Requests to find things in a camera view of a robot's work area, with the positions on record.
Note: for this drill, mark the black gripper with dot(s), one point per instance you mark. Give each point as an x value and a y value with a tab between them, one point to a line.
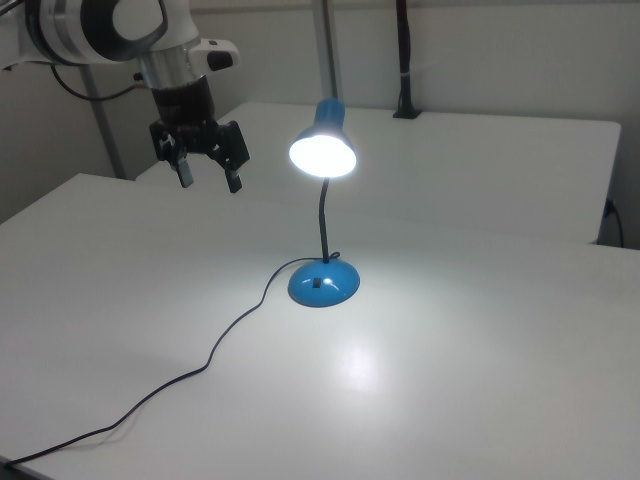
185	107

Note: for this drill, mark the blue gooseneck desk lamp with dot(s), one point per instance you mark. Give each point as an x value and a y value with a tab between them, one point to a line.
322	291

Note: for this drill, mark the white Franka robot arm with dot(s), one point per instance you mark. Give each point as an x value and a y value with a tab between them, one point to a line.
175	20

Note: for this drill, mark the black pole with clamp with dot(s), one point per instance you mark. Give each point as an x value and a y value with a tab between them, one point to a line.
405	90

